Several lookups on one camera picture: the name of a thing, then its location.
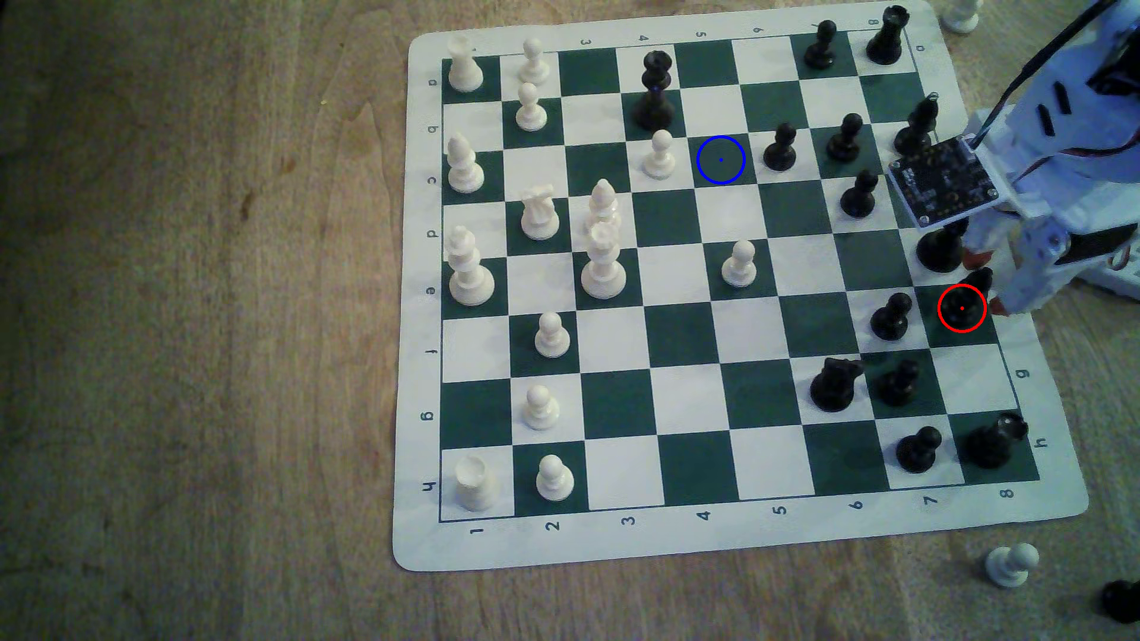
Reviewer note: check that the black queen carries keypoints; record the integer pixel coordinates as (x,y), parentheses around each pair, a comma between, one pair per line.
(655,102)

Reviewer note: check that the black knight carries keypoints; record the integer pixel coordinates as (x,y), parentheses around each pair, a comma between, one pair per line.
(834,388)

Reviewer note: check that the black pawn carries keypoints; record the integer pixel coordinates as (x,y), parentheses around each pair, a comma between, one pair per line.
(781,153)
(820,52)
(890,322)
(917,454)
(897,388)
(858,200)
(844,142)

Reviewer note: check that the green white chess mat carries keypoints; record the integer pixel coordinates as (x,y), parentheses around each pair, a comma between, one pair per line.
(695,338)

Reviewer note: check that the white king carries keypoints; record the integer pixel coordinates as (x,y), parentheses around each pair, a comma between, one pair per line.
(469,276)

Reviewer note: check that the white rook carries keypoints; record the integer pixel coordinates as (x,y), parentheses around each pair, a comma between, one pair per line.
(464,69)
(476,488)

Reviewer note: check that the white knight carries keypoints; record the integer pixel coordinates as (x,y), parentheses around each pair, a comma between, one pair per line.
(540,218)

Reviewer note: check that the white grid robot base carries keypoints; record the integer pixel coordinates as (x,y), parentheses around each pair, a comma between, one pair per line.
(1118,278)

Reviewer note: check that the white queen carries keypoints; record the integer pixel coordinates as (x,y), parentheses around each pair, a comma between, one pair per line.
(603,272)

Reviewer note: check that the black king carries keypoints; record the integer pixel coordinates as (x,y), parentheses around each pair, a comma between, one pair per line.
(940,251)

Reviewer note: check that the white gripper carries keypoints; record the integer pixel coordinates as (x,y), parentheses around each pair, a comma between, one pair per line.
(1046,248)

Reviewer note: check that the white pawn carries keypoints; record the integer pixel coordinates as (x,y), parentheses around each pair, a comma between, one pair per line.
(555,481)
(534,64)
(552,338)
(660,158)
(962,16)
(541,411)
(739,267)
(531,111)
(1008,566)

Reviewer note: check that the black chess piece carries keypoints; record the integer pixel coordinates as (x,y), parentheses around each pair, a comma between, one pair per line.
(1122,602)

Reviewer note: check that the black bishop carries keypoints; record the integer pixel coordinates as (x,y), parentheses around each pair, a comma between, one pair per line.
(964,313)
(915,133)

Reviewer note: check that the white bishop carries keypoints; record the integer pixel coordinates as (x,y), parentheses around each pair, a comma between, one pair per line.
(464,169)
(605,200)

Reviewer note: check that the black rook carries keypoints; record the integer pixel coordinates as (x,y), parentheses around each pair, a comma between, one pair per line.
(886,40)
(991,445)

